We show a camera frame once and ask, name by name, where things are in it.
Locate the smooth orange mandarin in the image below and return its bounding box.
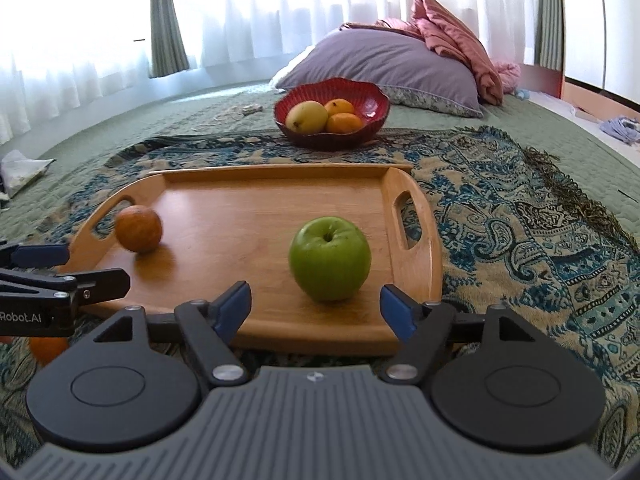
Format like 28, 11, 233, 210
28, 337, 70, 366

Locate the large mottled orange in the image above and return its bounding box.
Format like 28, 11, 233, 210
115, 205, 163, 254

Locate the green apple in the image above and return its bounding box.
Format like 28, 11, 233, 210
288, 217, 372, 302

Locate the wooden serving tray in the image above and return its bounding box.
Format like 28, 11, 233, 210
66, 164, 442, 356

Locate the paisley patterned throw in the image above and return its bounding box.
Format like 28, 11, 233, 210
1, 126, 639, 467

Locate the yellow pear in bowl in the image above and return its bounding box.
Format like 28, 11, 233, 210
285, 101, 329, 136

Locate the orange fruit in bowl front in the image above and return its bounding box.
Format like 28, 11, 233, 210
326, 113, 363, 134

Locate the orange fruit in bowl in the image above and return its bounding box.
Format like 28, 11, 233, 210
324, 99, 356, 116
326, 113, 363, 134

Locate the red fruit bowl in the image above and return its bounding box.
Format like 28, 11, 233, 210
274, 78, 390, 152

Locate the orange fruit in bowl back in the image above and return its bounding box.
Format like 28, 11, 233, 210
324, 99, 356, 116

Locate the green quilted bedspread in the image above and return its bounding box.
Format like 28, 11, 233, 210
1, 84, 639, 240

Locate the green curtain left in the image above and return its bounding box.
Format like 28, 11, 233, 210
150, 0, 190, 79

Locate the green curtain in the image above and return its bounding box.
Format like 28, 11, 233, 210
535, 0, 565, 73
150, 0, 190, 79

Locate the purple pillow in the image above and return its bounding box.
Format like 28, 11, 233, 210
270, 28, 483, 118

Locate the lavender cloth on floor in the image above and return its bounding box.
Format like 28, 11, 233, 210
600, 116, 640, 145

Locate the pink blanket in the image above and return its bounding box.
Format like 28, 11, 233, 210
340, 0, 506, 105

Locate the green curtain right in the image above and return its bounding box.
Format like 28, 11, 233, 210
535, 0, 565, 73

